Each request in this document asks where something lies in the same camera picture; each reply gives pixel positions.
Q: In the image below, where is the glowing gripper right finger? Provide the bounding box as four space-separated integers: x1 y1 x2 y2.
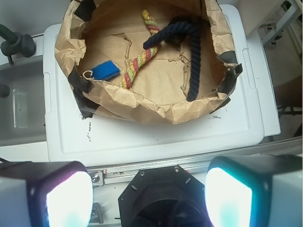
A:
205 155 303 227

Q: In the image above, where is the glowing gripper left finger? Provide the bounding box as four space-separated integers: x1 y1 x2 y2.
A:
0 161 93 227

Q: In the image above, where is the white plastic bin lid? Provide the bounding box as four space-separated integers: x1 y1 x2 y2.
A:
43 4 265 166

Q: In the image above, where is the clear plastic bin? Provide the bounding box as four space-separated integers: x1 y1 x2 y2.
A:
0 56 46 146

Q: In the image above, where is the blue sponge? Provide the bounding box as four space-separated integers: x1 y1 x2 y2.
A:
92 61 120 80

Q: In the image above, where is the black clamp knob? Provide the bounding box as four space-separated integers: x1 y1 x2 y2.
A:
0 24 36 65

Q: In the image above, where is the brown paper bag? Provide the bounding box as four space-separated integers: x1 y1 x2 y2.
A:
54 0 243 124

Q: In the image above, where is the aluminium extrusion rail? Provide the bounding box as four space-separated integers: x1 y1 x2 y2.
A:
87 136 303 187

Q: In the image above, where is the black octagonal mount plate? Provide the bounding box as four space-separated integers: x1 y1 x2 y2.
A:
118 165 212 227

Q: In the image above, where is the dark blue rope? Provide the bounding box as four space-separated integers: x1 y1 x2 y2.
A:
143 19 202 102

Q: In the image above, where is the multicolour braided rope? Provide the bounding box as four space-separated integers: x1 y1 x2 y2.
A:
118 9 162 90

